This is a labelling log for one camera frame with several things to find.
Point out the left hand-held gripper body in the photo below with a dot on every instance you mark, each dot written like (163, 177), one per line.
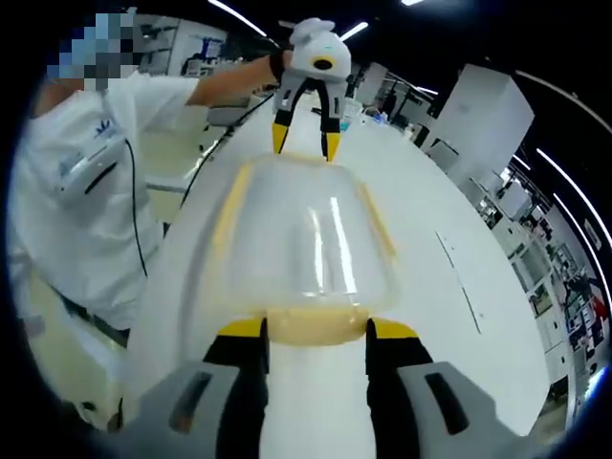
(315, 48)

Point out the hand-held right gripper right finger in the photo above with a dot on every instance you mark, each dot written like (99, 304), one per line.
(397, 392)

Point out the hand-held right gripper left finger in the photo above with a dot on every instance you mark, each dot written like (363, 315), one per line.
(239, 392)

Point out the pale yellow plastic latch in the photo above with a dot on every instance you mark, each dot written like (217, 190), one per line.
(315, 325)
(380, 225)
(232, 205)

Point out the clear plastic bag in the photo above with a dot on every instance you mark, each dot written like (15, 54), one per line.
(382, 287)
(296, 239)

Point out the black wristband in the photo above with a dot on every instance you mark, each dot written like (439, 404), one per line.
(279, 64)

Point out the wide white pillar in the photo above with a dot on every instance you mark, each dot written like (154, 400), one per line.
(483, 119)

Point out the person's dark belt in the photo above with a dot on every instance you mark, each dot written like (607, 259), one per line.
(95, 320)

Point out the background shelving with goods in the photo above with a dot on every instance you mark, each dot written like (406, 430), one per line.
(550, 287)

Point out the white chest device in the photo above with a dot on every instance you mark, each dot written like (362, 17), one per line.
(81, 174)

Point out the white wall shelving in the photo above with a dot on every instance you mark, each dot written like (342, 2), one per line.
(191, 43)

